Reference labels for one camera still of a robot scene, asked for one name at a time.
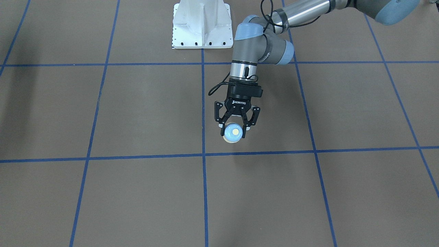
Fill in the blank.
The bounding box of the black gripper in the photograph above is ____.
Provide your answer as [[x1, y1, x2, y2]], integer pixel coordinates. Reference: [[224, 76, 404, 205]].
[[214, 80, 264, 139]]

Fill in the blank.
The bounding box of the light blue call bell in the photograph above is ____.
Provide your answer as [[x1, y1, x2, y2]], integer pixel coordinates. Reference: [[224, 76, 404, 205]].
[[223, 122, 243, 143]]

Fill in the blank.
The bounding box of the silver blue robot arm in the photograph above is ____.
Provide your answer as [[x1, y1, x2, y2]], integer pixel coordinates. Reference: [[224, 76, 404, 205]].
[[209, 0, 419, 143]]

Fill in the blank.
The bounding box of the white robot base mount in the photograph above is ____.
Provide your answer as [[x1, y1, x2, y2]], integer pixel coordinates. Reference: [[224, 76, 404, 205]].
[[171, 0, 234, 49]]

